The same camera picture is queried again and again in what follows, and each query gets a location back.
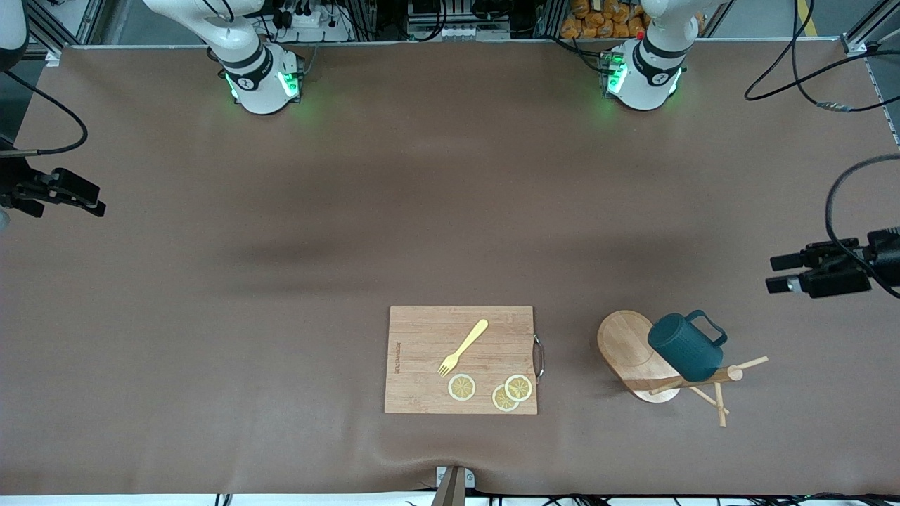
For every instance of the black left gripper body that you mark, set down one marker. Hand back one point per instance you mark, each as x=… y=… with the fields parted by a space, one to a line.
x=883 y=254

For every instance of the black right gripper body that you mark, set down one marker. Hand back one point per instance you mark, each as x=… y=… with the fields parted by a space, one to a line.
x=15 y=184

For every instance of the dark teal ribbed cup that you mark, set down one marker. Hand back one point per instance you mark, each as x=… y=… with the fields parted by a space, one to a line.
x=685 y=348

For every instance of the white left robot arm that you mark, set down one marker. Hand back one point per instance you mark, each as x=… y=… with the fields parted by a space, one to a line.
x=643 y=84

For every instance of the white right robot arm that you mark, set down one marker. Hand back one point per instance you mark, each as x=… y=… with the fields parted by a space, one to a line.
x=256 y=91

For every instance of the wooden mug tree rack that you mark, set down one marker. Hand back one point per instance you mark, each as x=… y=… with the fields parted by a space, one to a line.
x=626 y=344

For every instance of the brown table cover mat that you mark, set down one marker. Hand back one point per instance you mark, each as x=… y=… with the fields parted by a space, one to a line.
x=281 y=393

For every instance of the white power strip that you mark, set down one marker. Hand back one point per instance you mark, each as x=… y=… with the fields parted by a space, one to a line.
x=309 y=24

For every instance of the bag of orange snacks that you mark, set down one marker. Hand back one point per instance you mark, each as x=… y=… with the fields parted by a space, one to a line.
x=605 y=17

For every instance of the lemon slice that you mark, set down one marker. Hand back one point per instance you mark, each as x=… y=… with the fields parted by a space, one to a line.
x=462 y=387
x=519 y=387
x=500 y=400

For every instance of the yellow plastic fork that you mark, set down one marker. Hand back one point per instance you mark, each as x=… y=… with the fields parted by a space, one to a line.
x=464 y=346

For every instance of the aluminium frame post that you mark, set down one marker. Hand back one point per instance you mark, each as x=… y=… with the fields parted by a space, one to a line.
x=868 y=31
x=70 y=24

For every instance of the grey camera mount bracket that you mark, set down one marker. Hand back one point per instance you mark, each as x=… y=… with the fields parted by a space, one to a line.
x=453 y=485

